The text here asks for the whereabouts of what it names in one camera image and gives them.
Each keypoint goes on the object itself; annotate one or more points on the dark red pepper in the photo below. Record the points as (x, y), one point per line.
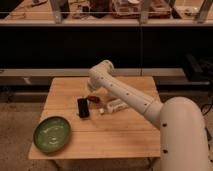
(94, 99)

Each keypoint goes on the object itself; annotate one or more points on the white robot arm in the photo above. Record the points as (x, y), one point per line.
(183, 137)

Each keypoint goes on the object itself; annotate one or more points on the white plastic bottle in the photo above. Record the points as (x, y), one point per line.
(113, 106)

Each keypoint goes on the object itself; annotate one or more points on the black rectangular phone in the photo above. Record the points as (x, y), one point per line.
(83, 108)

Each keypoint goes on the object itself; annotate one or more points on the wooden table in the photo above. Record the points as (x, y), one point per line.
(123, 134)

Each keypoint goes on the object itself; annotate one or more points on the green round bowl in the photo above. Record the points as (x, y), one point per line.
(52, 134)

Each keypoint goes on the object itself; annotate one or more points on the metal shelf rack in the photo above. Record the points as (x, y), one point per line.
(171, 40)

